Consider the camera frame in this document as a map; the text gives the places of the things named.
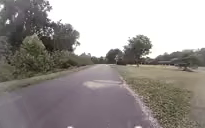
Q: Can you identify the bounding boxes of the lone green tree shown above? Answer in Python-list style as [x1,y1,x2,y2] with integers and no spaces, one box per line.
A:
[123,34,154,68]

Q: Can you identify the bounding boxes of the grey asphalt path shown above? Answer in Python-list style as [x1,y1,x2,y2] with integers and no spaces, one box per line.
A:
[0,63,164,128]

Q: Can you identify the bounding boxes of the low building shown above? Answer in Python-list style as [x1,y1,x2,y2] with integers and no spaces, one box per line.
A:
[157,60,188,66]

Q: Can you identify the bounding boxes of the grass field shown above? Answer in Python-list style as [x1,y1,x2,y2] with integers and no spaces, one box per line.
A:
[110,64,205,128]

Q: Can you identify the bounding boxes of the row of trees and bushes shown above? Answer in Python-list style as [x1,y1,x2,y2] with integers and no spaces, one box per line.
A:
[0,0,95,84]

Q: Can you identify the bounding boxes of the grass verge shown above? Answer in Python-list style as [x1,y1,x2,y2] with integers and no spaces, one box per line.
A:
[0,64,95,97]

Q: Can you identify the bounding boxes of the small dark tree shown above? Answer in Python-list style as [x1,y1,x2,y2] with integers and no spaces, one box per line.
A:
[178,53,200,72]

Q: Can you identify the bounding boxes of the distant tree line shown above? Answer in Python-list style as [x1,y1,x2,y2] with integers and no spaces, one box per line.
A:
[90,46,205,68]

